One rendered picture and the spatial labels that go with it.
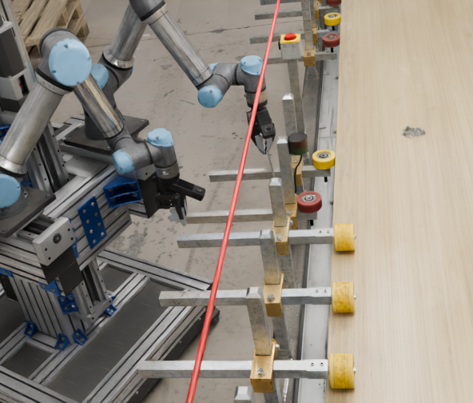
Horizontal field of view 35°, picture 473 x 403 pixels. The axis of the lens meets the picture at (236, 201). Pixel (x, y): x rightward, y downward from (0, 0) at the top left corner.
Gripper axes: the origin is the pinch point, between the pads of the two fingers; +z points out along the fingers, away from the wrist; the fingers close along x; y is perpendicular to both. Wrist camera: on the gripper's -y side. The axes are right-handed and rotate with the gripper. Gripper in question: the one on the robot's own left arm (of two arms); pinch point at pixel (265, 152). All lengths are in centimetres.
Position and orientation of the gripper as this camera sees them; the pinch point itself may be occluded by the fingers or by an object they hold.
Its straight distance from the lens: 265.4
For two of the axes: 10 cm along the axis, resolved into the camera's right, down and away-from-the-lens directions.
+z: 1.4, 8.1, 5.7
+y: -2.3, -5.3, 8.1
